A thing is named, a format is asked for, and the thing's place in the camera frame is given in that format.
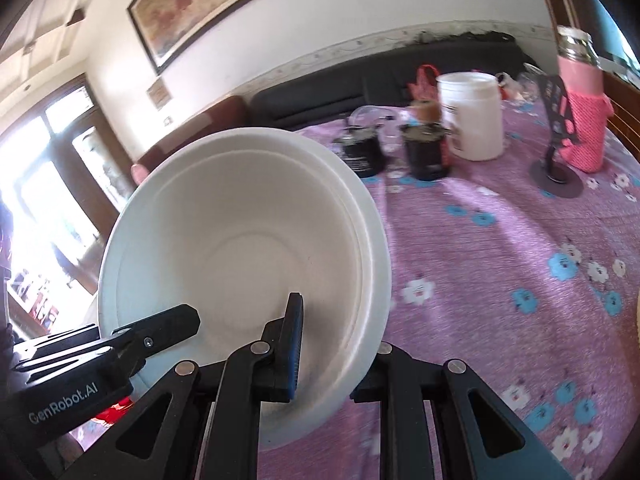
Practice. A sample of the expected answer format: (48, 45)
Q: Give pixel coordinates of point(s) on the black leather sofa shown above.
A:
(381, 79)

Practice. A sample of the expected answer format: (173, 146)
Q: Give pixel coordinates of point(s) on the maroon armchair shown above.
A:
(231, 112)

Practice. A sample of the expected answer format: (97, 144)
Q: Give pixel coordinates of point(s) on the white plastic jar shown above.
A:
(472, 112)

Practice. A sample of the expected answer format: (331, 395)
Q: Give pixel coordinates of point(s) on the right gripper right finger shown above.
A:
(478, 436)

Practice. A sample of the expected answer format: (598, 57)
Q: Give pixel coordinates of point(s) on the black phone stand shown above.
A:
(549, 173)

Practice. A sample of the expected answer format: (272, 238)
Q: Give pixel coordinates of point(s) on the large red flower plate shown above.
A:
(115, 412)

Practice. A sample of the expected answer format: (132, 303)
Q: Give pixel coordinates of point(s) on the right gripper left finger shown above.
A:
(202, 422)

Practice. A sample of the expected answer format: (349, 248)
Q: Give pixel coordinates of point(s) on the white bowl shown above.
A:
(232, 225)

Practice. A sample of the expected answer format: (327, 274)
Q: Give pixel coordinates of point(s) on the red plastic bag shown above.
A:
(425, 88)

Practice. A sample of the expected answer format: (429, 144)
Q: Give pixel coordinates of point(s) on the small wall plaque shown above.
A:
(159, 94)

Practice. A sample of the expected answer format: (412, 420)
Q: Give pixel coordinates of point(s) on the wooden door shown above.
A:
(64, 179)

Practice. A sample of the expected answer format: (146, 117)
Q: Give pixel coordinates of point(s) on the pink sleeved thermos bottle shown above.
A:
(582, 75)

